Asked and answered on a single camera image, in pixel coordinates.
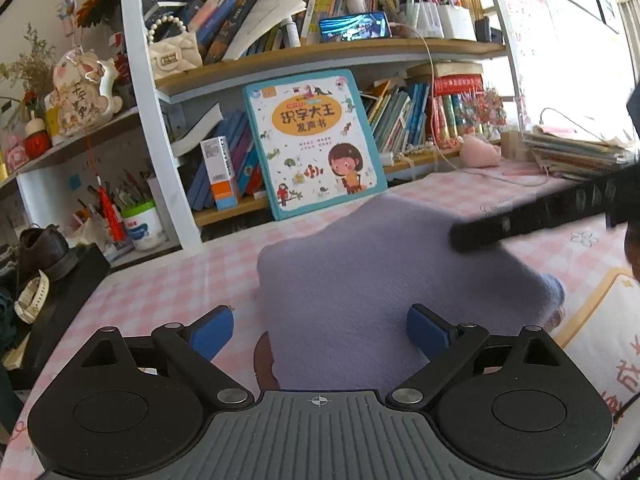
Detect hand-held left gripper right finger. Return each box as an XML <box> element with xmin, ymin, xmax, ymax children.
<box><xmin>385</xmin><ymin>304</ymin><xmax>568</xmax><ymax>409</ymax></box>

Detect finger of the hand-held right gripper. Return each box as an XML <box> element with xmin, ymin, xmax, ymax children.
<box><xmin>449</xmin><ymin>174</ymin><xmax>609</xmax><ymax>254</ymax></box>

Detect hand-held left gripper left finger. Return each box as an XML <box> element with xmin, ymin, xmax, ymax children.
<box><xmin>80</xmin><ymin>305</ymin><xmax>253</xmax><ymax>410</ymax></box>

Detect pink checkered printed tablecloth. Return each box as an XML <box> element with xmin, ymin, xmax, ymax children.
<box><xmin>0</xmin><ymin>157</ymin><xmax>640</xmax><ymax>480</ymax></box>

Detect stack of thin workbooks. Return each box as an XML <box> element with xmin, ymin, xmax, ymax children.
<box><xmin>520</xmin><ymin>125</ymin><xmax>636</xmax><ymax>181</ymax></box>

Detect small cardboard box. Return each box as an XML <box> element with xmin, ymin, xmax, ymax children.
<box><xmin>500</xmin><ymin>130</ymin><xmax>526</xmax><ymax>161</ymax></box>

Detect pink plush pouch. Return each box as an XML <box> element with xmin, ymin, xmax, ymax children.
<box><xmin>460</xmin><ymin>135</ymin><xmax>502</xmax><ymax>168</ymax></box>

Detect colourful bead flower bunch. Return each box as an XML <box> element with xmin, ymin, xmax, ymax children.
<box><xmin>457</xmin><ymin>87</ymin><xmax>508</xmax><ymax>136</ymax></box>

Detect white can with green rim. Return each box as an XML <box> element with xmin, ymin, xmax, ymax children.
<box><xmin>121</xmin><ymin>201</ymin><xmax>165</xmax><ymax>252</ymax></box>

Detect black box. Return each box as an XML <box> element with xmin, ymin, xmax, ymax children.
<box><xmin>22</xmin><ymin>244</ymin><xmax>112</xmax><ymax>381</ymax></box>

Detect white and orange carton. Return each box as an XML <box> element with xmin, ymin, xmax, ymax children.
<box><xmin>200</xmin><ymin>136</ymin><xmax>240</xmax><ymax>212</ymax></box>

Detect red tassel charm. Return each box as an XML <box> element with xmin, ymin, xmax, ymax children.
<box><xmin>85</xmin><ymin>132</ymin><xmax>126</xmax><ymax>243</ymax></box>

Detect row of leaning thin books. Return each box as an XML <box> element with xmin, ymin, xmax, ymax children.
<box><xmin>360</xmin><ymin>80</ymin><xmax>433</xmax><ymax>153</ymax></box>

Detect white canvas pouch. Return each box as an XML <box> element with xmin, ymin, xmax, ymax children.
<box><xmin>67</xmin><ymin>210</ymin><xmax>108</xmax><ymax>251</ymax></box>

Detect bundle of pens and pencils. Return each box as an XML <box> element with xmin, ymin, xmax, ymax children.
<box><xmin>75</xmin><ymin>170</ymin><xmax>156</xmax><ymax>211</ymax></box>

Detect row of blue books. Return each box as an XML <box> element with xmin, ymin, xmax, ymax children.
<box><xmin>187</xmin><ymin>110</ymin><xmax>266</xmax><ymax>211</ymax></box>

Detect white wristwatch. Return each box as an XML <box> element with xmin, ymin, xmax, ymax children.
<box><xmin>14</xmin><ymin>270</ymin><xmax>51</xmax><ymax>323</ymax></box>

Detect brown leather shoe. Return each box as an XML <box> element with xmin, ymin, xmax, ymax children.
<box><xmin>17</xmin><ymin>225</ymin><xmax>78</xmax><ymax>281</ymax></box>

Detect open white paged book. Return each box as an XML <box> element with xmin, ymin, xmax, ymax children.
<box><xmin>167</xmin><ymin>101</ymin><xmax>224</xmax><ymax>157</ymax></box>

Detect white storage box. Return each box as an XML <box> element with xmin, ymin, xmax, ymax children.
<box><xmin>437</xmin><ymin>5</ymin><xmax>477</xmax><ymax>41</ymax></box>

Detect white and wooden bookshelf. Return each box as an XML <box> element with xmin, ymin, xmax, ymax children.
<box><xmin>0</xmin><ymin>0</ymin><xmax>521</xmax><ymax>261</ymax></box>

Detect teal bordered children's sound book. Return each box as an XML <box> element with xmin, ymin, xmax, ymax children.
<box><xmin>242</xmin><ymin>68</ymin><xmax>388</xmax><ymax>221</ymax></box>

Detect clear cups with pens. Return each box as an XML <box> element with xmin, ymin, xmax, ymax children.
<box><xmin>377</xmin><ymin>0</ymin><xmax>443</xmax><ymax>38</ymax></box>

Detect smartphone with lit screen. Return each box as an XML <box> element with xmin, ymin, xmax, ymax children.
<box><xmin>318</xmin><ymin>10</ymin><xmax>392</xmax><ymax>43</ymax></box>

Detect red round doll ornament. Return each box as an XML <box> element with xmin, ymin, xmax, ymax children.
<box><xmin>24</xmin><ymin>110</ymin><xmax>52</xmax><ymax>158</ymax></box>

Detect pink flower ornament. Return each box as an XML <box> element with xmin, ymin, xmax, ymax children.
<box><xmin>2</xmin><ymin>135</ymin><xmax>28</xmax><ymax>173</ymax></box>

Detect white rabbit hanging ornament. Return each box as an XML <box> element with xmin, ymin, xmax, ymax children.
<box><xmin>52</xmin><ymin>47</ymin><xmax>123</xmax><ymax>137</ymax></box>

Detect cream quilted handbag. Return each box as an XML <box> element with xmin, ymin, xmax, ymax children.
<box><xmin>146</xmin><ymin>12</ymin><xmax>205</xmax><ymax>81</ymax></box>

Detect row of upright books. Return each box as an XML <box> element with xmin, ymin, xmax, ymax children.
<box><xmin>187</xmin><ymin>0</ymin><xmax>401</xmax><ymax>61</ymax></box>

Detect dried flower bunch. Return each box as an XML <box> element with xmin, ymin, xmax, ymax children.
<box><xmin>75</xmin><ymin>0</ymin><xmax>121</xmax><ymax>28</ymax></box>

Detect pearl bead string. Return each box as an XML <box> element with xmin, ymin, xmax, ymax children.
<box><xmin>390</xmin><ymin>142</ymin><xmax>436</xmax><ymax>158</ymax></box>

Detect pink printed wall poster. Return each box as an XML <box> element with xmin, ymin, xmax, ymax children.
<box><xmin>497</xmin><ymin>0</ymin><xmax>556</xmax><ymax>101</ymax></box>

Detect white charging cable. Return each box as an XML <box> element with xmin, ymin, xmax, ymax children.
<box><xmin>390</xmin><ymin>22</ymin><xmax>551</xmax><ymax>188</ymax></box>

